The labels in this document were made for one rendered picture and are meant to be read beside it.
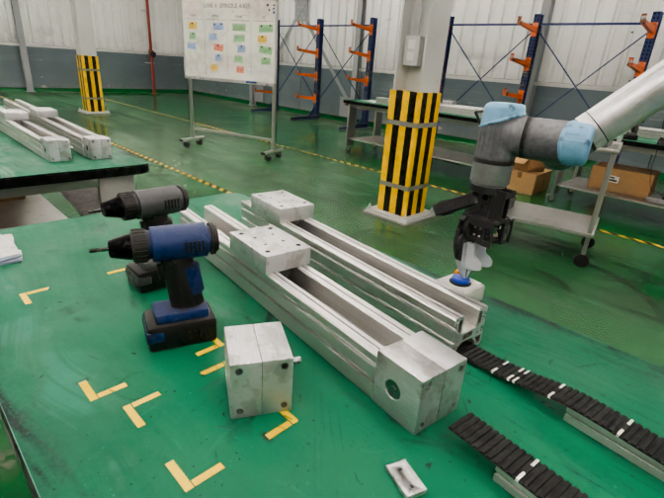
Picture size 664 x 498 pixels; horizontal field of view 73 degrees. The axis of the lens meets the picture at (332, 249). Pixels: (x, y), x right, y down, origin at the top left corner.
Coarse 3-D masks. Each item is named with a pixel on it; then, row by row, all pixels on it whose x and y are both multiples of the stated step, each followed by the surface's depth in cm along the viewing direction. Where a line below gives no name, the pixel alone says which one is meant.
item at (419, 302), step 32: (256, 224) 133; (288, 224) 119; (320, 224) 120; (320, 256) 108; (352, 256) 102; (384, 256) 103; (352, 288) 100; (384, 288) 93; (416, 288) 95; (448, 288) 90; (416, 320) 86; (448, 320) 80; (480, 320) 85
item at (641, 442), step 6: (642, 432) 63; (648, 432) 63; (636, 438) 62; (642, 438) 62; (648, 438) 62; (654, 438) 62; (630, 444) 61; (636, 444) 61; (642, 444) 61; (648, 444) 61; (642, 450) 60
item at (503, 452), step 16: (464, 416) 64; (464, 432) 61; (480, 432) 61; (496, 432) 61; (480, 448) 59; (496, 448) 59; (512, 448) 59; (496, 464) 57; (512, 464) 57; (528, 464) 57; (544, 464) 57; (528, 480) 54; (544, 480) 55; (560, 480) 55; (544, 496) 52; (560, 496) 53; (576, 496) 53
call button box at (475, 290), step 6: (450, 276) 101; (444, 282) 98; (450, 282) 98; (474, 282) 99; (456, 288) 96; (462, 288) 96; (468, 288) 96; (474, 288) 97; (480, 288) 97; (468, 294) 95; (474, 294) 97; (480, 294) 98; (480, 300) 100
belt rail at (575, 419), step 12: (564, 420) 69; (576, 420) 68; (588, 420) 66; (588, 432) 67; (600, 432) 66; (612, 444) 64; (624, 444) 63; (624, 456) 63; (636, 456) 62; (648, 456) 61; (648, 468) 61; (660, 468) 60
